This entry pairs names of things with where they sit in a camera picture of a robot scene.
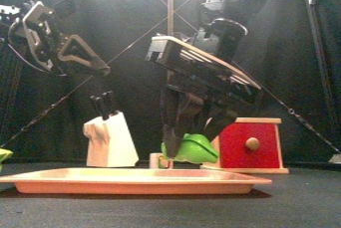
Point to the green toy pea pod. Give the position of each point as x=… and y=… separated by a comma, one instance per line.
x=195, y=149

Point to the pink rectangular plate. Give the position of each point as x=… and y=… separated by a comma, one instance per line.
x=132, y=180

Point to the red wooden drawer box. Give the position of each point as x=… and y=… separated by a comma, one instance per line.
x=250, y=145

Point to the small white toy piece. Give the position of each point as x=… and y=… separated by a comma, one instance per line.
x=159, y=161

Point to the pale wooden knife block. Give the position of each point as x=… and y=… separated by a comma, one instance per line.
x=109, y=144

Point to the green toy vegetable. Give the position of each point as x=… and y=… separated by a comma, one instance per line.
x=4, y=156

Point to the vertical metal frame pole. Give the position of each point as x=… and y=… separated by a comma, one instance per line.
x=170, y=3

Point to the slanted metal frame pole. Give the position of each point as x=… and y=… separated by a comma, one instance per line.
x=318, y=39

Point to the grey frame foot bracket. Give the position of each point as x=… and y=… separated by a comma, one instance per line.
x=335, y=158

